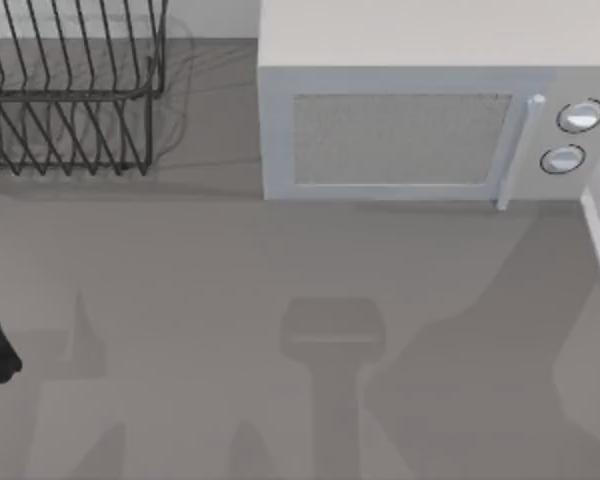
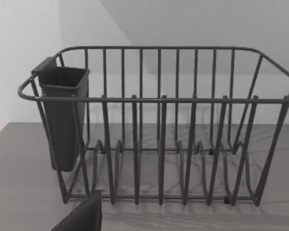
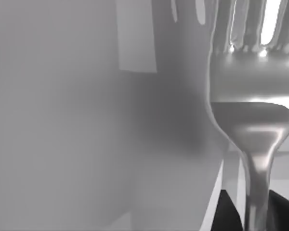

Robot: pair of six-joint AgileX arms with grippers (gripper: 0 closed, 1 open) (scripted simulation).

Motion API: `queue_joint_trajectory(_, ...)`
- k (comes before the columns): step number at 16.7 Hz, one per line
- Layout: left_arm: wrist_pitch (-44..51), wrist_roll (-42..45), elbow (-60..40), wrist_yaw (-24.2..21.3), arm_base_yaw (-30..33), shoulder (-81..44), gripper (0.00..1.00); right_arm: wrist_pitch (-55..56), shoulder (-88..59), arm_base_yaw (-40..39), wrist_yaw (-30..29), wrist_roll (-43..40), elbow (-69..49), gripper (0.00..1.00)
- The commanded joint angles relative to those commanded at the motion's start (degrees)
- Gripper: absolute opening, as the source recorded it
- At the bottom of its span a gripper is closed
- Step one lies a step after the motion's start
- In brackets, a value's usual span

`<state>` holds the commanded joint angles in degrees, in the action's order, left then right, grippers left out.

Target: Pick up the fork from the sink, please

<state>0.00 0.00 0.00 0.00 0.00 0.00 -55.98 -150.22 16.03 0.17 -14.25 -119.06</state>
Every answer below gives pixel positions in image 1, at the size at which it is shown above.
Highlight microwave door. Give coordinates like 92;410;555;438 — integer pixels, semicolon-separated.
259;66;527;202

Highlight large microwave knob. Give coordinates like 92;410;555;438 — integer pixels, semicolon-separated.
555;97;600;134

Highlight pale microwave oven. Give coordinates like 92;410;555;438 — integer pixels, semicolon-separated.
256;0;600;212

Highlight microwave door handle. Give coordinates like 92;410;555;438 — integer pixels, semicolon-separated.
494;93;547;212

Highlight small microwave knob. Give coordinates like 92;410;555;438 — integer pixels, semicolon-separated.
539;143;587;175

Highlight black wire dish rack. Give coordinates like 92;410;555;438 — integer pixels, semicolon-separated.
0;0;170;177

